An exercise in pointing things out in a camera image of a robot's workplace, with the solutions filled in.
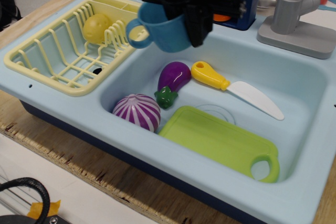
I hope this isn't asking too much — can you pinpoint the yellow handled toy knife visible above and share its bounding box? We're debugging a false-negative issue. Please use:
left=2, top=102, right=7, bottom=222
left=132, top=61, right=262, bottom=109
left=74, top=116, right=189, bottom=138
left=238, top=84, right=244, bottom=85
left=191, top=61, right=285, bottom=121

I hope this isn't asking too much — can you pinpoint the orange toy carrot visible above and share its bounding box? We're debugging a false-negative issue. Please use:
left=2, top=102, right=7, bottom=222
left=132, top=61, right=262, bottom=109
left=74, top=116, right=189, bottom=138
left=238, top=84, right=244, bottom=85
left=213, top=14, right=231, bottom=22

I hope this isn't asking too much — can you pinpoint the grey toy faucet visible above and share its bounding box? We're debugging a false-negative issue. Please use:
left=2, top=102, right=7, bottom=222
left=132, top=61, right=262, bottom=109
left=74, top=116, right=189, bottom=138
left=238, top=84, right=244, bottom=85
left=257, top=0, right=335, bottom=59

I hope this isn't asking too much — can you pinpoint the light blue toy sink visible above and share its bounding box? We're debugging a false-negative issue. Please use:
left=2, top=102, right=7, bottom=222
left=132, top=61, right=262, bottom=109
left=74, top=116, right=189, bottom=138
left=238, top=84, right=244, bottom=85
left=1, top=0, right=335, bottom=223

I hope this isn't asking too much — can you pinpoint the blue plastic cup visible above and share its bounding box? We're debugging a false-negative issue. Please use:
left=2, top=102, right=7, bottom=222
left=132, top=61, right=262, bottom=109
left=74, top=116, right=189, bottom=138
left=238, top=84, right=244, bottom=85
left=125, top=3, right=192, bottom=53

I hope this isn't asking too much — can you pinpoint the purple striped toy onion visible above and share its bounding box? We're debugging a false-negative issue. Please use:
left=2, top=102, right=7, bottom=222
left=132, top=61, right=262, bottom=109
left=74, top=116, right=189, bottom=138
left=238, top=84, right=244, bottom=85
left=112, top=94, right=161, bottom=132

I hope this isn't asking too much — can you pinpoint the green plastic cutting board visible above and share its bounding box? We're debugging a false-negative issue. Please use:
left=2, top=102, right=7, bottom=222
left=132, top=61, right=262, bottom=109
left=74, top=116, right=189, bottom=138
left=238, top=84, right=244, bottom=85
left=159, top=106, right=280, bottom=183

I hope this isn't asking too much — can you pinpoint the black backpack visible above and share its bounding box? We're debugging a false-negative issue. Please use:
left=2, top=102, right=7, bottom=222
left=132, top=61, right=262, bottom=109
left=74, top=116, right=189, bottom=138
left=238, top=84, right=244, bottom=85
left=1, top=0, right=22, bottom=31

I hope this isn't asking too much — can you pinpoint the yellow tape piece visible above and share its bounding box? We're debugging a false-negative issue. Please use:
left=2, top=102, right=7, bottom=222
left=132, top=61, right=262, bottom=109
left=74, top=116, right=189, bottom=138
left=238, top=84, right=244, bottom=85
left=27, top=199, right=61, bottom=220

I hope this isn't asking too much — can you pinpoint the purple toy eggplant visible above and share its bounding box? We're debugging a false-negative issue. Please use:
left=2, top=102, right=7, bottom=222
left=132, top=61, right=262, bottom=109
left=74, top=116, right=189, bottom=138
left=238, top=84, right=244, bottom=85
left=154, top=61, right=191, bottom=109

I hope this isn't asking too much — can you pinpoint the yellow toy potato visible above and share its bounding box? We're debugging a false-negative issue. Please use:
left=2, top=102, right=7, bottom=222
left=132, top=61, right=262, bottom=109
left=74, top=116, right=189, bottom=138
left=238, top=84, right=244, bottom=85
left=82, top=14, right=112, bottom=44

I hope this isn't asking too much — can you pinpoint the black cable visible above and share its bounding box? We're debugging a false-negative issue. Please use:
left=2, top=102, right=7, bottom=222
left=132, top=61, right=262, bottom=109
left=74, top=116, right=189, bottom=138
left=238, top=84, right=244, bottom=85
left=0, top=177, right=51, bottom=224

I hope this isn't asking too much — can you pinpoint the cream yellow drying rack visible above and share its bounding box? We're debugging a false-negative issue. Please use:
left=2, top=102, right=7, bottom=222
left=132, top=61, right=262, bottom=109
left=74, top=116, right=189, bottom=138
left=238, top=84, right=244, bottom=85
left=4, top=0, right=141, bottom=97

